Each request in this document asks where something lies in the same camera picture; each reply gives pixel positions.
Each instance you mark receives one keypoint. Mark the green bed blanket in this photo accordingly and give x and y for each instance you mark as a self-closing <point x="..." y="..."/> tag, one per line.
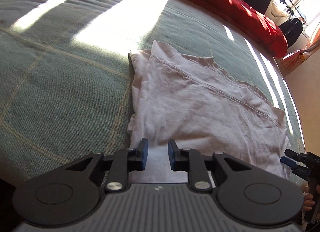
<point x="62" y="72"/>

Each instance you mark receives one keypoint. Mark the orange patterned curtain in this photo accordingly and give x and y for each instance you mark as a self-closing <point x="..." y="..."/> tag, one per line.
<point x="300" y="56"/>

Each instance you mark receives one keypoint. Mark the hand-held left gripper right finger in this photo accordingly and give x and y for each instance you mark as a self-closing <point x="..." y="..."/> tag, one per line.
<point x="172" y="153"/>

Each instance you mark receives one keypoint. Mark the black hanging jacket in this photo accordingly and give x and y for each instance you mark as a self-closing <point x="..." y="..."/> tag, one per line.
<point x="291" y="31"/>

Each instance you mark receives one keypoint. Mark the red quilt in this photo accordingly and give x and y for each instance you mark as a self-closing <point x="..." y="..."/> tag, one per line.
<point x="237" y="5"/>

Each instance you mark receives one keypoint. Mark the white printed t-shirt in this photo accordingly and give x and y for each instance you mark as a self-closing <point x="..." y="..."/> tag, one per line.
<point x="195" y="102"/>

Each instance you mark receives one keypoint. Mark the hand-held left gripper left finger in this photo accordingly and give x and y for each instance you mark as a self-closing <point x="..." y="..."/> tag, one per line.
<point x="144" y="152"/>

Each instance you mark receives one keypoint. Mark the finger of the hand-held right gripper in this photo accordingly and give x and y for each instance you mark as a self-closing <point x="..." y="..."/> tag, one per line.
<point x="287" y="161"/>
<point x="296" y="157"/>

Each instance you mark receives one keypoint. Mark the person's right hand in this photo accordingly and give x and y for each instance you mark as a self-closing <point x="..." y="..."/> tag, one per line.
<point x="308" y="200"/>

